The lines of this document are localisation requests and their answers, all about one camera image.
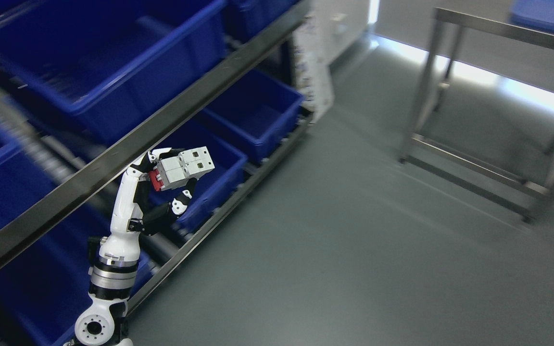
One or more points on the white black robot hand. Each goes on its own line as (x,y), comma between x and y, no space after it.
(133,214)

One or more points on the grey red circuit breaker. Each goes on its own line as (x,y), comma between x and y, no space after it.
(172,169)

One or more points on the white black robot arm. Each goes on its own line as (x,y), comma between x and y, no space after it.
(104,322)

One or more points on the metal shelf rack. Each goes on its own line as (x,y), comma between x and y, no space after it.
(17,236)

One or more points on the lower blue bin left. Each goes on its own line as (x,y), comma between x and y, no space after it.
(213,188)

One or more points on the large blue bin left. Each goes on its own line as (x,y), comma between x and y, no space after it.
(104,66)

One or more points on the lower blue bin middle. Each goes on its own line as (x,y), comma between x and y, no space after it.
(254,114)

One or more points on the white stained sign board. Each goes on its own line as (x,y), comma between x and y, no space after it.
(312,73)

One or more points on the stainless steel table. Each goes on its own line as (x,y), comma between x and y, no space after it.
(497,152)

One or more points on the blue plastic tray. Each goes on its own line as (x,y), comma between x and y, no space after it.
(537,14)

